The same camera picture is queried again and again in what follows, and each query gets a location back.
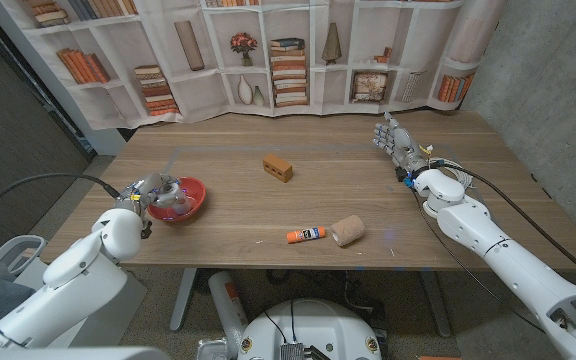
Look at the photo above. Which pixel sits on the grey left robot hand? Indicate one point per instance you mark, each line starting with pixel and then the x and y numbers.
pixel 153 192

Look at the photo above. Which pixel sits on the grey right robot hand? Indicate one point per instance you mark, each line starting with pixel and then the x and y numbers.
pixel 400 142

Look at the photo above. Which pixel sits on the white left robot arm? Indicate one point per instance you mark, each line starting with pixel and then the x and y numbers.
pixel 68 285

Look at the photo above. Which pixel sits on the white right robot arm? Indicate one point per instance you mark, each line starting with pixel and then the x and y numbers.
pixel 508 265

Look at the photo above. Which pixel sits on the red bowl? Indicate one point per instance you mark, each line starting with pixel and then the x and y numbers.
pixel 196 192

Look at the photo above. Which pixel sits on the tan bandage roll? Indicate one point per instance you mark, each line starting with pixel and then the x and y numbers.
pixel 347 230

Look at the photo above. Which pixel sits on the orange brick block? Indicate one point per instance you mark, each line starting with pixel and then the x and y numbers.
pixel 277 168

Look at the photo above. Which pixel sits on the orange glue stick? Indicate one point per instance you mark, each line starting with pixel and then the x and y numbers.
pixel 305 235

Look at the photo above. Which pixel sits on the grey table leg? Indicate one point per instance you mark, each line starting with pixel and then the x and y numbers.
pixel 183 300
pixel 437 305

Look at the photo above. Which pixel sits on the printed bookshelf backdrop cloth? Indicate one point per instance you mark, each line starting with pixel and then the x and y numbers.
pixel 288 100

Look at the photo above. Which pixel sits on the white cylinder with orange label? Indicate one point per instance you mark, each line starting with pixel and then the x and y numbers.
pixel 228 310

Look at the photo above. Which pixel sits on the foil tray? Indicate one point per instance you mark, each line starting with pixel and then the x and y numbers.
pixel 213 350

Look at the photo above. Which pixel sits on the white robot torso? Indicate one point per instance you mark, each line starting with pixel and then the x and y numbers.
pixel 318 330

